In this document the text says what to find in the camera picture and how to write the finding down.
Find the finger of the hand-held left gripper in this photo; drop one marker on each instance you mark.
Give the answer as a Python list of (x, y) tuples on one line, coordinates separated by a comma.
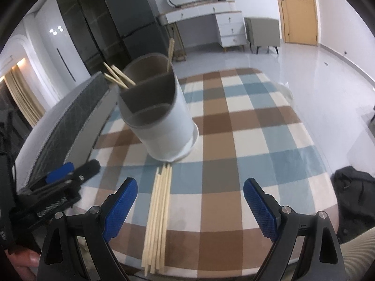
[(88, 169), (60, 172)]

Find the clear plastic sheet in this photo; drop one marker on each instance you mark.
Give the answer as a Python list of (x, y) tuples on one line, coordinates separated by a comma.
[(285, 92)]

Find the checkered tablecloth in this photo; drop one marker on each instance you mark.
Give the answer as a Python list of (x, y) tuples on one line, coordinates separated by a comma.
[(234, 152)]

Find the white dressing table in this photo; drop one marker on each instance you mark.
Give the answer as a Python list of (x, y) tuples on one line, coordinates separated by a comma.
[(231, 26)]

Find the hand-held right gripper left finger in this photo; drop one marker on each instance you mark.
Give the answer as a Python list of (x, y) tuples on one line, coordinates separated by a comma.
[(118, 210)]

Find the person's left hand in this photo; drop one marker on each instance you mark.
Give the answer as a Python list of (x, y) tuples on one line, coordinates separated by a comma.
[(23, 262)]

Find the grey quilted mattress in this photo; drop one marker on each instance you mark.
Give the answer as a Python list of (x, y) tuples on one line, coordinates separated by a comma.
[(67, 114)]

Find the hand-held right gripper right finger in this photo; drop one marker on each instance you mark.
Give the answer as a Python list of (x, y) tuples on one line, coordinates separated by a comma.
[(260, 210)]

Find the dark glass cabinet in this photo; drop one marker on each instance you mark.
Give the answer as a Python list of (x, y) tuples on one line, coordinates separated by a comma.
[(85, 20)]

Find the grey nightstand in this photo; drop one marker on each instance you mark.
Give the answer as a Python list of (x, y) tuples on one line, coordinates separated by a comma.
[(263, 32)]

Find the black bag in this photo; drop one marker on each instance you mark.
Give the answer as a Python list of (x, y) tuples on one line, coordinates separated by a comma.
[(354, 196)]

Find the beige curtain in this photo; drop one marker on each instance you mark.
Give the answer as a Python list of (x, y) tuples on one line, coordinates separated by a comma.
[(23, 96)]

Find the dark grey fridge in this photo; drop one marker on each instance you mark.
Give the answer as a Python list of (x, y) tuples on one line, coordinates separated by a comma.
[(131, 14)]

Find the white grey utensil holder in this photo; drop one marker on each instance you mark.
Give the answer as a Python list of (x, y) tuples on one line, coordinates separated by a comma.
[(164, 123)]

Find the grey bed frame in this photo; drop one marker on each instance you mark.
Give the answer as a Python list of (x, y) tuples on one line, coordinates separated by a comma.
[(93, 128)]

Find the bundle of bamboo chopsticks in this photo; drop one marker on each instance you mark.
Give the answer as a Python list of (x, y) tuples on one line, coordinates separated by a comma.
[(158, 210)]

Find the beige ribbed cloth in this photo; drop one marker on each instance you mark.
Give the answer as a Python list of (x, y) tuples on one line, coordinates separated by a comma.
[(357, 257)]

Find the wooden door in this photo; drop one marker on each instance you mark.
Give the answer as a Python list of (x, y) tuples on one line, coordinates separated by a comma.
[(298, 11)]

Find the white glossy wardrobe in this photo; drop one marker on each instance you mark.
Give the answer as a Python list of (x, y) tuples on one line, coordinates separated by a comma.
[(52, 58)]

